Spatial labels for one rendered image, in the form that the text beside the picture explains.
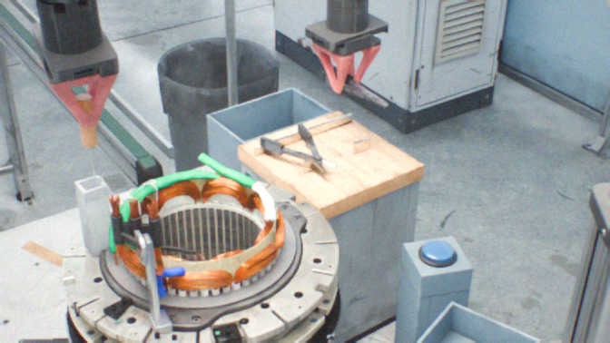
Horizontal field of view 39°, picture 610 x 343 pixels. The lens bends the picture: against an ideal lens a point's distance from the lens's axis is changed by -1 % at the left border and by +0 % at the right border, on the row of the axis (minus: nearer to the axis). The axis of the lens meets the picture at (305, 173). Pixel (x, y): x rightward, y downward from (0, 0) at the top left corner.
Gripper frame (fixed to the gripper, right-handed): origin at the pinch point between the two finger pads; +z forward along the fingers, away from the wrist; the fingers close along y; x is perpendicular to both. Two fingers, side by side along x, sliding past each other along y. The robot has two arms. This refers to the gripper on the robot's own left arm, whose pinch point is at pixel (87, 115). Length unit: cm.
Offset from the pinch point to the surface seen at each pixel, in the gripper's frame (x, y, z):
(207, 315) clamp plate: 5.8, 18.4, 15.5
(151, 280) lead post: 0.6, 17.6, 8.9
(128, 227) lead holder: -0.1, 14.1, 4.4
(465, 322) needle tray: 33.5, 26.5, 21.6
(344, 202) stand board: 31.3, 0.9, 22.8
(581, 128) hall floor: 214, -130, 151
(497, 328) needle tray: 35, 30, 20
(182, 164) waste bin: 47, -135, 118
